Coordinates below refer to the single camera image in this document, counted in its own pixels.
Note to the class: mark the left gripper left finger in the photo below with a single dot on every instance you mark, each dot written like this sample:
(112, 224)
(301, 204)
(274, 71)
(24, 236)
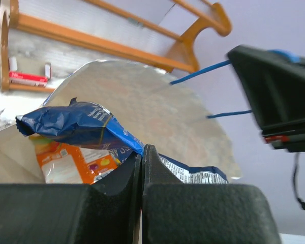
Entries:
(107, 211)

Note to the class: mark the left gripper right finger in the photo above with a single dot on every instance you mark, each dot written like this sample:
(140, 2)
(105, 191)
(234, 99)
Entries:
(174, 212)

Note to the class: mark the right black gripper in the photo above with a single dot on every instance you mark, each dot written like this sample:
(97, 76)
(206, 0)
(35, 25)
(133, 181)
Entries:
(274, 85)

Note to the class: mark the orange Fox's candy packet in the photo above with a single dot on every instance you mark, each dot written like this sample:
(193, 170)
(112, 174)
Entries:
(65, 164)

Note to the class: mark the blue snack packet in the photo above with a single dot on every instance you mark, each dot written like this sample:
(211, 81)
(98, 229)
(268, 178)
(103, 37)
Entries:
(81, 124)

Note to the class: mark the blue checkered paper bag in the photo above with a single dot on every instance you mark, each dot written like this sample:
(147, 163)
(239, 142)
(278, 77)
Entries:
(173, 118)

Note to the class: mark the small white red box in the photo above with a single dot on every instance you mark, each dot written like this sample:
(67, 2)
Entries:
(48, 71)

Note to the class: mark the wooden rack shelf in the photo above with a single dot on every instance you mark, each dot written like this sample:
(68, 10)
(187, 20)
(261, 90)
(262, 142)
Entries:
(107, 28)

